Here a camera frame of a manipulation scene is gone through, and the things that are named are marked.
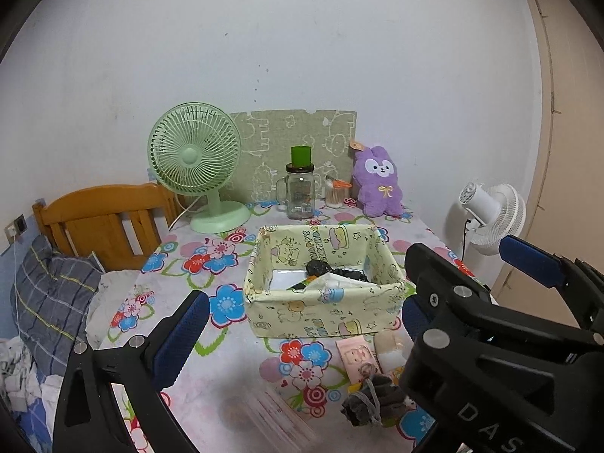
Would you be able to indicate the cotton swab container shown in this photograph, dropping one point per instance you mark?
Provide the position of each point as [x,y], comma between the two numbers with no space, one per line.
[336,193]

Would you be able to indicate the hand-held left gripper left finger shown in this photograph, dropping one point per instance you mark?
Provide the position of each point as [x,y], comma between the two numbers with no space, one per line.
[181,335]

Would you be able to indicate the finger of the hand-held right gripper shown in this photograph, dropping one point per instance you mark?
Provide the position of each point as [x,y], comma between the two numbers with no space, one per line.
[453,321]
[528,259]

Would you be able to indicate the wooden bed headboard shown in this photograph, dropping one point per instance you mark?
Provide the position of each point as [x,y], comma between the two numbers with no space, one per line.
[94,212]

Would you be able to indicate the black flat object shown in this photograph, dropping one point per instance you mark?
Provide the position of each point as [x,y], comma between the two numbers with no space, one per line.
[350,273]

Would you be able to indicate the beige door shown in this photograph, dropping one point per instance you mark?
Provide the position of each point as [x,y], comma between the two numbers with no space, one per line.
[571,151]

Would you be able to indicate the green printed board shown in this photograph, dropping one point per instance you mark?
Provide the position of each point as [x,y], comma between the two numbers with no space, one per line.
[273,137]

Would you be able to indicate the green plastic cup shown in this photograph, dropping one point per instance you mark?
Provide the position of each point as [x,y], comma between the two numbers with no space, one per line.
[300,155]

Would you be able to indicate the patterned bed sheet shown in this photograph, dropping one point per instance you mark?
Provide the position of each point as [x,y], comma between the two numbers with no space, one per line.
[23,377]

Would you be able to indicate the white standing fan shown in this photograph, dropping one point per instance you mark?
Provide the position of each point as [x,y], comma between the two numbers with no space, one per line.
[500,217]

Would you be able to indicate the grey plaid pillow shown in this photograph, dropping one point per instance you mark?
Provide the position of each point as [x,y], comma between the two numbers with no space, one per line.
[52,288]

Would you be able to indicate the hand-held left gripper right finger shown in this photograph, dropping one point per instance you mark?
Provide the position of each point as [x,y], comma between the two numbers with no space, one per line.
[411,316]

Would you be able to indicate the green desk fan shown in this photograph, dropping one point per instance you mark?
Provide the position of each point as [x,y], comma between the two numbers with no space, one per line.
[193,151]

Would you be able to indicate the wall socket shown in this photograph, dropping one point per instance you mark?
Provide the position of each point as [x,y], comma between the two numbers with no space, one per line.
[16,230]

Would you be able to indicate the white bedding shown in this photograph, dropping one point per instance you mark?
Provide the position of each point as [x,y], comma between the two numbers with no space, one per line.
[113,288]

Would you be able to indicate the pink printed packet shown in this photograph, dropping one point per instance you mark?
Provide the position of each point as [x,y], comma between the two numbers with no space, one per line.
[355,356]

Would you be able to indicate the small brown bear charm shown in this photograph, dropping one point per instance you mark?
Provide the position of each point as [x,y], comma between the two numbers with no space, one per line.
[367,371]

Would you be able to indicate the purple plush toy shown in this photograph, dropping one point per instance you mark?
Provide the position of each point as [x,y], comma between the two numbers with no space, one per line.
[377,184]

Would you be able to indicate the yellow printed fabric storage box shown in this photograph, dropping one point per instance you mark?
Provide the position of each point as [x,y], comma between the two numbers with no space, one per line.
[302,311]

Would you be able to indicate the black cloth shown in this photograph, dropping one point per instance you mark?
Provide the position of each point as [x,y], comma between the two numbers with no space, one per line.
[317,267]

